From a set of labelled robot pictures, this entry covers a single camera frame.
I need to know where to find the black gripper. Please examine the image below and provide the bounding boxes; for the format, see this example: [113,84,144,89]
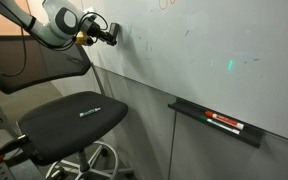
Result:
[89,23,117,46]

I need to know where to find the black whiteboard eraser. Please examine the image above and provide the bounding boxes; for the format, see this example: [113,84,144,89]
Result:
[109,23,120,37]

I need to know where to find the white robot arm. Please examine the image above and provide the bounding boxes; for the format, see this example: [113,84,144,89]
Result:
[0,0,119,49]

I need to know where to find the green marker on chair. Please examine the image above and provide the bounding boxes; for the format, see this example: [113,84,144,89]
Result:
[79,107,101,118]

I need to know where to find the black mesh office chair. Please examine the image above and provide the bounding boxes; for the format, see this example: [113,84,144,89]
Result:
[0,35,133,180]

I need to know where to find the green whiteboard marker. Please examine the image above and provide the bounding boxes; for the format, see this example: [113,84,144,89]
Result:
[198,116,240,135]

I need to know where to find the red whiteboard marker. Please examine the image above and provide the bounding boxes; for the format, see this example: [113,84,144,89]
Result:
[205,111,244,130]

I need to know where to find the large white whiteboard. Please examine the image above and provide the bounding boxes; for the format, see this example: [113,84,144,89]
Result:
[27,0,288,146]

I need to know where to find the black orange clamp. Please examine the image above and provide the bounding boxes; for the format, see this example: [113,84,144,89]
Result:
[0,135,31,163]

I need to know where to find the black marker tray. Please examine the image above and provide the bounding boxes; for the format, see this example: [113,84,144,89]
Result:
[168,98,264,148]

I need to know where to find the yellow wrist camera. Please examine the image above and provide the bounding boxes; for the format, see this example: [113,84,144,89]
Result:
[75,31,94,46]

